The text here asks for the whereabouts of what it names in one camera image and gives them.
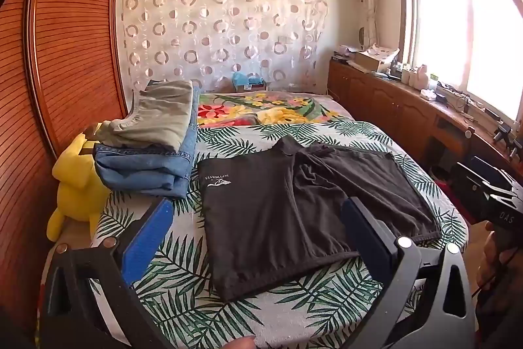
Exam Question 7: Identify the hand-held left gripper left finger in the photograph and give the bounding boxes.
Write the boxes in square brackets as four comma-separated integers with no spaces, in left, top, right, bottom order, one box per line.
[41,197,180,349]

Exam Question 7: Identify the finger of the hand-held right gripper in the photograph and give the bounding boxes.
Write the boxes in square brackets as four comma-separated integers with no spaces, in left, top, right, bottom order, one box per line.
[451,156,516,198]

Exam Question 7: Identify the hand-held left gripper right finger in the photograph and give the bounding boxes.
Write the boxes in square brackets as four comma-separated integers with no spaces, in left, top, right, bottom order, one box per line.
[340,197,477,349]

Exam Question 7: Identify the black pants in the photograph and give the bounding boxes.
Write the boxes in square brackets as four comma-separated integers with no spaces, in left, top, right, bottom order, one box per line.
[197,135,442,303]

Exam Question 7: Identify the folded grey pants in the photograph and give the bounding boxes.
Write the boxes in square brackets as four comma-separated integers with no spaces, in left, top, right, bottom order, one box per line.
[97,80,194,153]

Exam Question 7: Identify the person's right hand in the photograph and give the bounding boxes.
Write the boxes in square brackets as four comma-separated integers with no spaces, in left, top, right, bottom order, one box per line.
[476,221,523,292]

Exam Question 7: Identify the person's left hand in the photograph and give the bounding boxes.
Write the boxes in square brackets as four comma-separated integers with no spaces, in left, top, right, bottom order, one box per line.
[228,336,257,349]

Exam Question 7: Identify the folded blue jeans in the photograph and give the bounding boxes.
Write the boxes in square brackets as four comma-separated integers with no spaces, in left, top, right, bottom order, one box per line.
[93,85,202,199]

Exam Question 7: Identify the yellow plush toy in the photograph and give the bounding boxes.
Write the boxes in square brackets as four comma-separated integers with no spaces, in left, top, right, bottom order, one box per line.
[46,124,111,241]

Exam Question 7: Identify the wooden cabinet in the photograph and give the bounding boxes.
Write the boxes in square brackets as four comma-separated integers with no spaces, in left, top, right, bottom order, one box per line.
[328,59,523,186]

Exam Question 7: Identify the leaf print bed sheet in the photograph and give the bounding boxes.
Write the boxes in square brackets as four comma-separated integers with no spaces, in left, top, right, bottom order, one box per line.
[88,120,470,349]

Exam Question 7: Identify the wooden framed window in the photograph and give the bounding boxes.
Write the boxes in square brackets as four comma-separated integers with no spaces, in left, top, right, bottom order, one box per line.
[394,0,523,121]

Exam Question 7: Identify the cardboard box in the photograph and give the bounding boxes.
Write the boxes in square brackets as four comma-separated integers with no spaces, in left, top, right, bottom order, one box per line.
[353,46,401,74]

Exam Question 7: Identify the floral blanket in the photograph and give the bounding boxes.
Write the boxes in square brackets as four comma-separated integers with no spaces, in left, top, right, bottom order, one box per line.
[196,91,352,128]

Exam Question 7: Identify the blue packet box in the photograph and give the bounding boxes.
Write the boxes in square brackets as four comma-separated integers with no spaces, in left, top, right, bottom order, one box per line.
[233,71,268,92]

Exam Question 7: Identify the wooden slatted wardrobe door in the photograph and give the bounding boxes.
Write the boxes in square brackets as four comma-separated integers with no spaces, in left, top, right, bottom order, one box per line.
[0,0,131,333]

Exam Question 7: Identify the circle pattern wall curtain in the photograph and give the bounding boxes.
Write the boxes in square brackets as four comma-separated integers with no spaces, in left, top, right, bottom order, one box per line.
[118,0,329,94]

